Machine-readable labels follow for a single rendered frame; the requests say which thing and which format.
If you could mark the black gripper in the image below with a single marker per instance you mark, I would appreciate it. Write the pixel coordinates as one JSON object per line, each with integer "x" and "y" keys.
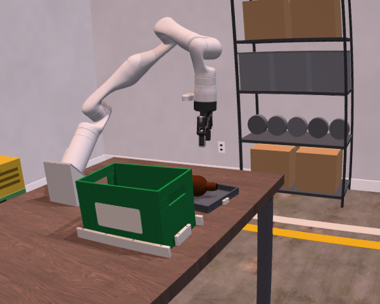
{"x": 204, "y": 123}

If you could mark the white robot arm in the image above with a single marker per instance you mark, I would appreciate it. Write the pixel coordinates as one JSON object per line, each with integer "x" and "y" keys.
{"x": 170, "y": 33}

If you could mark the brown bottle with green label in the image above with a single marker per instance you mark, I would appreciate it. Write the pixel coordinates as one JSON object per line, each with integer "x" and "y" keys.
{"x": 201, "y": 186}

